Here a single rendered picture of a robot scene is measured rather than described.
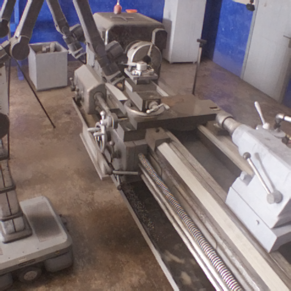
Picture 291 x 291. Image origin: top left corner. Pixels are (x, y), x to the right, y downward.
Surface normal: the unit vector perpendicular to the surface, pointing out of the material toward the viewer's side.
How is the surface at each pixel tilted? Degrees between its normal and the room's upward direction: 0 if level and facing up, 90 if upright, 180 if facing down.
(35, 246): 0
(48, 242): 0
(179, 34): 90
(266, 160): 82
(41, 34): 90
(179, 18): 90
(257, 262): 36
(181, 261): 0
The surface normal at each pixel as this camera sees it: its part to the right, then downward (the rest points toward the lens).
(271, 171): -0.87, -0.07
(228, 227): -0.47, -0.59
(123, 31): 0.39, 0.53
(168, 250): 0.08, -0.84
